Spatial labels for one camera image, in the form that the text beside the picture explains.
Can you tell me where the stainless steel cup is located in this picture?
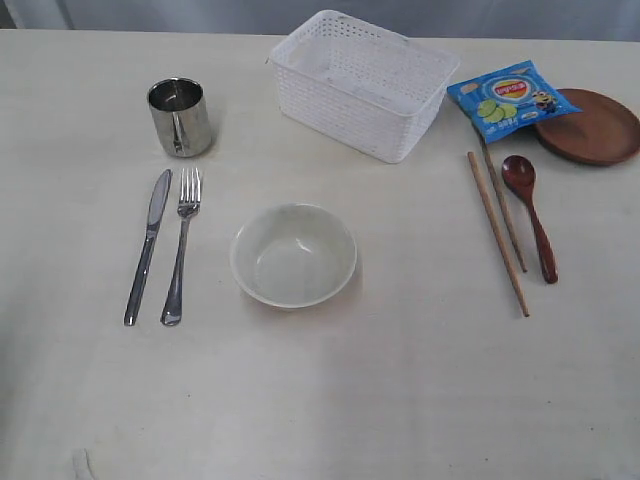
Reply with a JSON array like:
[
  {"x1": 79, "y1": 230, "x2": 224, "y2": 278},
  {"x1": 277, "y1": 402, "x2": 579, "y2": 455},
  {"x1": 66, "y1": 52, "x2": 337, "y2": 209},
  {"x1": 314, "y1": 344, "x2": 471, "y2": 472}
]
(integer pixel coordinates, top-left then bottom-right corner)
[{"x1": 147, "y1": 77, "x2": 213, "y2": 158}]

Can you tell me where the white plastic perforated basket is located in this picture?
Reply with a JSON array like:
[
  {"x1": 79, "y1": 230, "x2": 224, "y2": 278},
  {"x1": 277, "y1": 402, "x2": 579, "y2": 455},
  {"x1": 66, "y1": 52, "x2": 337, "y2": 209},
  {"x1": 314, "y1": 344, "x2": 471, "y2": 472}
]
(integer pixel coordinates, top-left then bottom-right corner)
[{"x1": 268, "y1": 10, "x2": 460, "y2": 164}]

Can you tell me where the brown round wooden plate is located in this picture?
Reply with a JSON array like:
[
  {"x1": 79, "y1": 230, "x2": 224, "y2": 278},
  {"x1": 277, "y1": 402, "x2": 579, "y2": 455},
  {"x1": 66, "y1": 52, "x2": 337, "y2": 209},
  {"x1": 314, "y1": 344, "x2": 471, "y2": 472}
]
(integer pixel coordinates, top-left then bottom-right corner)
[{"x1": 535, "y1": 88, "x2": 639, "y2": 167}]

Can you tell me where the pale green ceramic bowl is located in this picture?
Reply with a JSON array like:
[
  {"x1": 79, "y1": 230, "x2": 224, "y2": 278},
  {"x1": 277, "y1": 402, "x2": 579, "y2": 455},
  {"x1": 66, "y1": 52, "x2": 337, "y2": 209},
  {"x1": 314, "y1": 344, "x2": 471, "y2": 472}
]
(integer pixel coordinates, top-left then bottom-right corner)
[{"x1": 229, "y1": 203, "x2": 358, "y2": 309}]

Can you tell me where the wooden chopstick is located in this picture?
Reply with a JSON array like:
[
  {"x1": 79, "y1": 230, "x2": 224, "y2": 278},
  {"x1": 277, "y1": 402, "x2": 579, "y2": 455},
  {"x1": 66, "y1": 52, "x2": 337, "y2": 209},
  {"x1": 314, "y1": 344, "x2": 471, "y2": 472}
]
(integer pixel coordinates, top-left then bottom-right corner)
[
  {"x1": 467, "y1": 151, "x2": 530, "y2": 317},
  {"x1": 474, "y1": 127, "x2": 527, "y2": 273}
]

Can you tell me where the dark red wooden spoon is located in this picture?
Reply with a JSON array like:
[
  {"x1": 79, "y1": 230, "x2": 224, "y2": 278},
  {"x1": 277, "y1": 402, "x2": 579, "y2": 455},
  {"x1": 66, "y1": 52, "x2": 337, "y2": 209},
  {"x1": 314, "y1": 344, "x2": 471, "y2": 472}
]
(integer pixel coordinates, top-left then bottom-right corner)
[{"x1": 501, "y1": 155, "x2": 559, "y2": 284}]

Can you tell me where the white curtain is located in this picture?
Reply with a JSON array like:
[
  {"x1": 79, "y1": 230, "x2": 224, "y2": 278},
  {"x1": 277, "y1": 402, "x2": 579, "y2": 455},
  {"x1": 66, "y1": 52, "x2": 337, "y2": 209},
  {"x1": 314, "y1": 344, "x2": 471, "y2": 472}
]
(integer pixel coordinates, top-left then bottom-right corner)
[{"x1": 0, "y1": 0, "x2": 640, "y2": 40}]

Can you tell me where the silver metal fork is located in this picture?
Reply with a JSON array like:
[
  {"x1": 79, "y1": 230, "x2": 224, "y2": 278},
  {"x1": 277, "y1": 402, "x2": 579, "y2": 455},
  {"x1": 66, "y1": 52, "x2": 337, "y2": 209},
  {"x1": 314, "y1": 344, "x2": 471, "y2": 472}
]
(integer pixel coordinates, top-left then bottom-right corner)
[{"x1": 160, "y1": 167, "x2": 202, "y2": 327}]

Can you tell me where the blue chips bag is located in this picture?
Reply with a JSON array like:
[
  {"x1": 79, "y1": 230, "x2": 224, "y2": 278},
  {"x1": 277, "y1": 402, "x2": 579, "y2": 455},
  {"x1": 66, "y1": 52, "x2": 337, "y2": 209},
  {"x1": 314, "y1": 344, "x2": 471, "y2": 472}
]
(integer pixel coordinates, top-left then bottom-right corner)
[{"x1": 447, "y1": 60, "x2": 581, "y2": 144}]

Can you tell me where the silver metal knife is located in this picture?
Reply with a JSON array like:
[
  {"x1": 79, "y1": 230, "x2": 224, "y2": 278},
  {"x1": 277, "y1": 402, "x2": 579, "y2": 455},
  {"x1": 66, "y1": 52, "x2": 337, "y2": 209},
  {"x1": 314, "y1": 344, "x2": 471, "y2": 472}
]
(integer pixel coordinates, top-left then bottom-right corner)
[{"x1": 123, "y1": 169, "x2": 172, "y2": 327}]

